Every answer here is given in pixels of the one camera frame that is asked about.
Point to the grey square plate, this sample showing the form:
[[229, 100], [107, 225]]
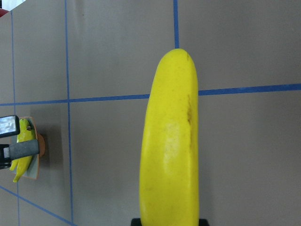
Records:
[[33, 170]]

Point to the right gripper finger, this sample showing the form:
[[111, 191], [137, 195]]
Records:
[[9, 126], [137, 222], [10, 152]]

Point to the yellow banana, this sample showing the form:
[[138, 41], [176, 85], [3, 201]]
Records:
[[27, 132], [21, 165], [168, 185]]

